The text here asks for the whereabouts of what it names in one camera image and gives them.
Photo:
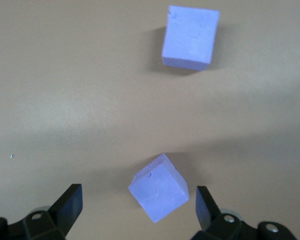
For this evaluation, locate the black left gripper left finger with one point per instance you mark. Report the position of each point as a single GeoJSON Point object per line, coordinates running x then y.
{"type": "Point", "coordinates": [67, 207]}

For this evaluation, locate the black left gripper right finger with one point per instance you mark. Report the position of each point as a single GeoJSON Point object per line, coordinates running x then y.
{"type": "Point", "coordinates": [206, 210]}

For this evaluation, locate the purple foam cube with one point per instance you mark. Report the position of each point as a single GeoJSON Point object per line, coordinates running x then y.
{"type": "Point", "coordinates": [160, 192]}
{"type": "Point", "coordinates": [190, 37]}

